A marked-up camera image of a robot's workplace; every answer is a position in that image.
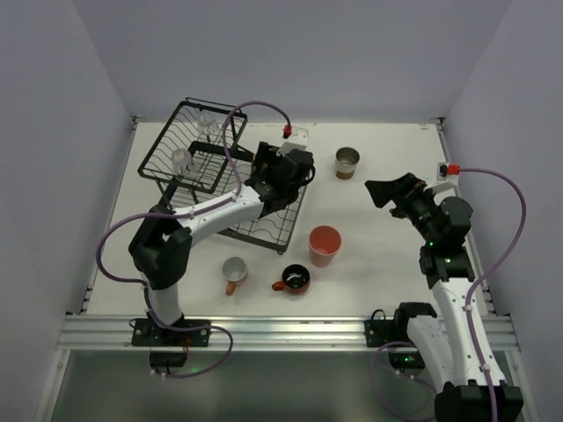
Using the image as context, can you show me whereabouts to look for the aluminium mounting rail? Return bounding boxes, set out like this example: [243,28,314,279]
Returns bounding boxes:
[33,314,520,422]

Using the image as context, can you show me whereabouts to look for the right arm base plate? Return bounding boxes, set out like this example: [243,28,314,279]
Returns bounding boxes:
[363,319,409,348]

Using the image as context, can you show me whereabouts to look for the left control box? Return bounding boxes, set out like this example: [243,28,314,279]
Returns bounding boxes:
[149,352,187,374]

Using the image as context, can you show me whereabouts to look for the right control box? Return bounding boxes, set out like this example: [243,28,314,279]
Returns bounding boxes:
[388,352,425,372]

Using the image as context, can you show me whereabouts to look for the white and brown cup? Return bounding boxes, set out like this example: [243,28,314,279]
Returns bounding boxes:
[334,147,360,179]

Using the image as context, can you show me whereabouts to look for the clear glass near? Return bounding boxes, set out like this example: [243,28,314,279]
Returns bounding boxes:
[171,149,197,176]

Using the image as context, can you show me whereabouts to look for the tall pink cup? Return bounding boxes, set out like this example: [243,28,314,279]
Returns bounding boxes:
[309,225,341,268]

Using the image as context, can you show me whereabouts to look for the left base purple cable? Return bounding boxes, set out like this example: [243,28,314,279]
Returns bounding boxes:
[153,325,234,379]

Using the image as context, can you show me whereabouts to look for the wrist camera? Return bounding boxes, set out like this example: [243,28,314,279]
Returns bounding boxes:
[277,127,309,156]
[426,162,461,194]

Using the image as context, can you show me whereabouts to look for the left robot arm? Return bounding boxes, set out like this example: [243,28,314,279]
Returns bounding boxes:
[128,142,316,330]

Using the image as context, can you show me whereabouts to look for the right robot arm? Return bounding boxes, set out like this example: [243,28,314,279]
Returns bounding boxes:
[365,164,523,421]

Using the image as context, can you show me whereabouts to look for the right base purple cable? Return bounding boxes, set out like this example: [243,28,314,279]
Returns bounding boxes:
[369,340,436,421]

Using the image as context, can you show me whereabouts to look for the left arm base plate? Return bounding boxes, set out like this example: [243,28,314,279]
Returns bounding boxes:
[131,317,210,347]

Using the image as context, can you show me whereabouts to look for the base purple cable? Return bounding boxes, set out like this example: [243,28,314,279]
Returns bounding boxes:
[153,325,234,379]
[369,340,436,421]

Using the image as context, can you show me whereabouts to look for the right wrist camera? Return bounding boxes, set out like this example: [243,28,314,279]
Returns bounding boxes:
[426,162,461,194]

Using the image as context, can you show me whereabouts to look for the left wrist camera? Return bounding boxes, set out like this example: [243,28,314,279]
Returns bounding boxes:
[277,127,309,156]

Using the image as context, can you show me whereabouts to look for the red orange mug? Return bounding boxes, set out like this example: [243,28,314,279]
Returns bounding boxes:
[272,264,311,295]

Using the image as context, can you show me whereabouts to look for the clear glass far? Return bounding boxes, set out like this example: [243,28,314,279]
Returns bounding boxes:
[196,110,219,137]

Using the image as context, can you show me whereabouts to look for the black wire dish rack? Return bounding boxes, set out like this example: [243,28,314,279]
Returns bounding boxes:
[138,98,306,254]

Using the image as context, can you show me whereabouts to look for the clear glass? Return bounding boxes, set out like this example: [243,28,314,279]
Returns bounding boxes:
[196,110,219,137]
[171,149,197,176]

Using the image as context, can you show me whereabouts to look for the pink mug white inside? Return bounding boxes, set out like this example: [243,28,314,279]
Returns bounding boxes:
[222,257,248,296]

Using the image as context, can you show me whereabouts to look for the control box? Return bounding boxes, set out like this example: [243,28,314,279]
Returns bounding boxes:
[388,352,425,372]
[149,352,187,374]

